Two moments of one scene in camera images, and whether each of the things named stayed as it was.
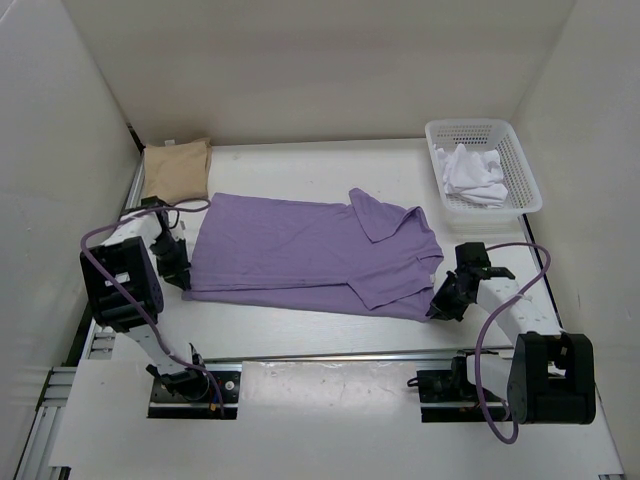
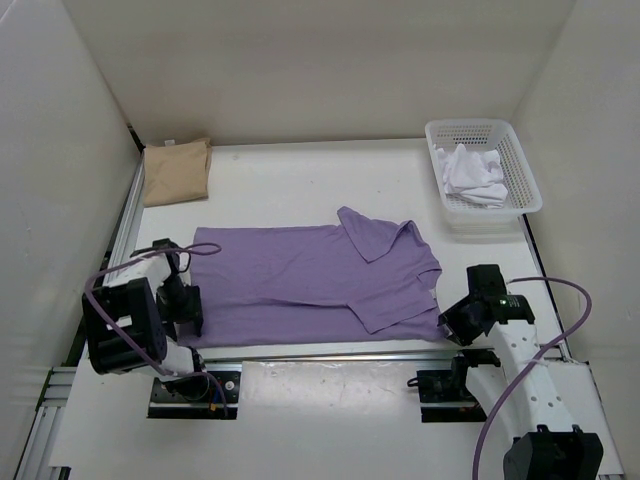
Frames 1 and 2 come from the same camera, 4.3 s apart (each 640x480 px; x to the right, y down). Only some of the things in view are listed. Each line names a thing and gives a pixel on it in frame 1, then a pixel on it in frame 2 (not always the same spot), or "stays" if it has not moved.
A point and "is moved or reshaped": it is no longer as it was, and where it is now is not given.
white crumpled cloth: [477, 178] stays
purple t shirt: [366, 254] is moved or reshaped
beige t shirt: [177, 172] stays
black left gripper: [173, 272] → [192, 311]
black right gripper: [440, 307] → [461, 334]
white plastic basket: [484, 135] stays
